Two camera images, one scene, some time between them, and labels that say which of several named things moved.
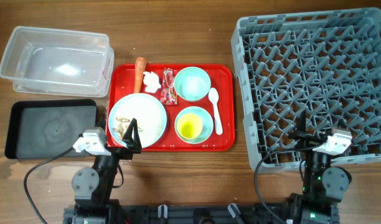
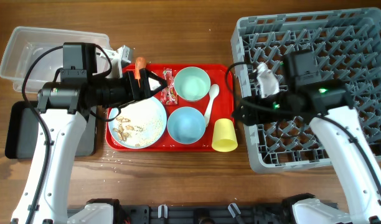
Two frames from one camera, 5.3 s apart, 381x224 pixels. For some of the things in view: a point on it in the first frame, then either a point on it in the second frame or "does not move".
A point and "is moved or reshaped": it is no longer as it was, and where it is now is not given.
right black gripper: (310, 137) → (244, 115)
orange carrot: (141, 65) does not move
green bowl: (192, 83) does not move
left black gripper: (122, 149) → (133, 88)
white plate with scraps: (149, 112) does not move
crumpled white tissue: (151, 79) does not move
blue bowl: (207, 124) is moved or reshaped
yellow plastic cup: (189, 126) → (224, 139)
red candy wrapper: (169, 95) does not move
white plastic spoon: (213, 96) → (213, 91)
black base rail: (178, 214) does not move
